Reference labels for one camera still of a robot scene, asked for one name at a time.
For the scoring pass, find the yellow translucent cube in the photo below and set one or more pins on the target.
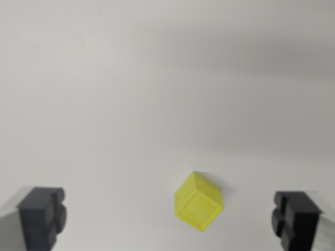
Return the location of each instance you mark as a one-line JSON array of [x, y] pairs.
[[197, 206]]

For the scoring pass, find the black silver gripper right finger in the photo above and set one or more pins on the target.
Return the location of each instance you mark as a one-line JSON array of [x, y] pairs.
[[301, 219]]

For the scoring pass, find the black silver gripper left finger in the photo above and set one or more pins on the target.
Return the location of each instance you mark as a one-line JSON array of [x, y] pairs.
[[36, 217]]

